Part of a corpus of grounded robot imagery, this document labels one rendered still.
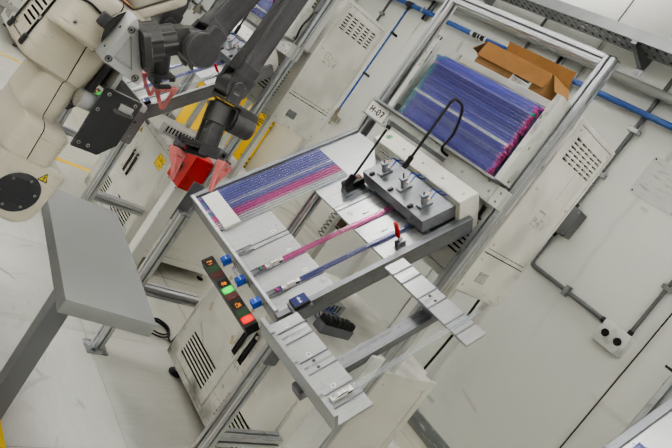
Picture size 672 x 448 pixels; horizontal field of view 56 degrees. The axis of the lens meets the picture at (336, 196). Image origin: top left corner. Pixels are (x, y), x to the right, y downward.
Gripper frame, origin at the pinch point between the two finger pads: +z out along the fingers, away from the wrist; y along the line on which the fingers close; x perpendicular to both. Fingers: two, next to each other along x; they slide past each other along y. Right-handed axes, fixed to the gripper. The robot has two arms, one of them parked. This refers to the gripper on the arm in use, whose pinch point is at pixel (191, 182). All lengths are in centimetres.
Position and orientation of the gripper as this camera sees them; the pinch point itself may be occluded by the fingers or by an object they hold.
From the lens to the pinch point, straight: 149.2
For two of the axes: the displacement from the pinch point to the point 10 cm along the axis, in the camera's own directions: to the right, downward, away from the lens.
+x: -0.9, -1.7, -9.8
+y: -9.4, -3.0, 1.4
